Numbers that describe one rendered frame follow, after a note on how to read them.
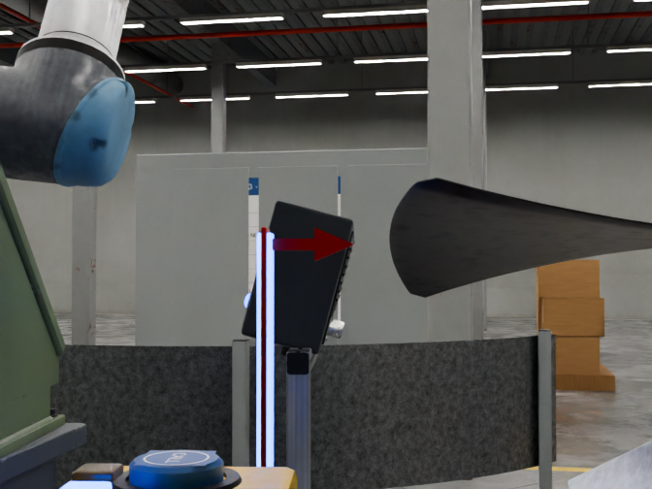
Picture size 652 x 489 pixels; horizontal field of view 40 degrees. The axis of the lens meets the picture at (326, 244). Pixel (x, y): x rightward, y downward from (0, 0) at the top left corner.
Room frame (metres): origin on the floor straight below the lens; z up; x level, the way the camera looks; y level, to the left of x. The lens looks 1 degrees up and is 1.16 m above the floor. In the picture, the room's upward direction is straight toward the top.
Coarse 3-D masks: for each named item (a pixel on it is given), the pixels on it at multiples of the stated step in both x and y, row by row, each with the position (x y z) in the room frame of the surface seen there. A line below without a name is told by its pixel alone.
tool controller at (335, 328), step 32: (288, 224) 1.21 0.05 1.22; (320, 224) 1.21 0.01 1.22; (352, 224) 1.21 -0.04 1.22; (288, 256) 1.21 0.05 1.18; (256, 288) 1.21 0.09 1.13; (288, 288) 1.21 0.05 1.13; (320, 288) 1.21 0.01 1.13; (256, 320) 1.21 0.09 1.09; (288, 320) 1.21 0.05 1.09; (320, 320) 1.21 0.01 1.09
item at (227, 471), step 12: (228, 468) 0.40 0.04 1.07; (240, 468) 0.41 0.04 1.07; (252, 468) 0.41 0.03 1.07; (264, 468) 0.41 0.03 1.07; (276, 468) 0.41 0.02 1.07; (288, 468) 0.41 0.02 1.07; (120, 480) 0.38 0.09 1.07; (228, 480) 0.38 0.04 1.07; (240, 480) 0.39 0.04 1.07; (252, 480) 0.39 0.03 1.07; (264, 480) 0.39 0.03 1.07; (276, 480) 0.39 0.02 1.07; (288, 480) 0.39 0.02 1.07
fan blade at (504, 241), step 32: (416, 192) 0.56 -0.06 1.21; (448, 192) 0.55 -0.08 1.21; (480, 192) 0.54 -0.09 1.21; (416, 224) 0.61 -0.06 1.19; (448, 224) 0.61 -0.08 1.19; (480, 224) 0.60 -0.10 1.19; (512, 224) 0.60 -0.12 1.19; (544, 224) 0.59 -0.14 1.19; (576, 224) 0.58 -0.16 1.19; (608, 224) 0.57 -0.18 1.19; (640, 224) 0.56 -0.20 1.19; (416, 256) 0.68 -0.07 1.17; (448, 256) 0.68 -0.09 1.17; (480, 256) 0.68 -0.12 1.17; (512, 256) 0.68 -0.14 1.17; (544, 256) 0.69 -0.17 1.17; (576, 256) 0.69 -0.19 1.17; (416, 288) 0.74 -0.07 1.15; (448, 288) 0.74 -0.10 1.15
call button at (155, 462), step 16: (144, 464) 0.37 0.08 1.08; (160, 464) 0.37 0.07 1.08; (176, 464) 0.37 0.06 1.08; (192, 464) 0.37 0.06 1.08; (208, 464) 0.38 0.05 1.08; (144, 480) 0.37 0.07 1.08; (160, 480) 0.37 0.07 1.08; (176, 480) 0.37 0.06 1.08; (192, 480) 0.37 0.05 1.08; (208, 480) 0.37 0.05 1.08
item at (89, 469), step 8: (88, 464) 0.39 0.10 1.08; (96, 464) 0.39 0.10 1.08; (104, 464) 0.39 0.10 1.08; (112, 464) 0.39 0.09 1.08; (120, 464) 0.39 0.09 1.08; (80, 472) 0.38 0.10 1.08; (88, 472) 0.38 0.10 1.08; (96, 472) 0.38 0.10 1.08; (104, 472) 0.38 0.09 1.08; (112, 472) 0.38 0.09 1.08; (120, 472) 0.39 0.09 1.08; (72, 480) 0.38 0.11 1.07; (80, 480) 0.38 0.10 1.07; (88, 480) 0.38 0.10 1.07; (96, 480) 0.38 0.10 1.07; (104, 480) 0.38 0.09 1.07; (112, 480) 0.38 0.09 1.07
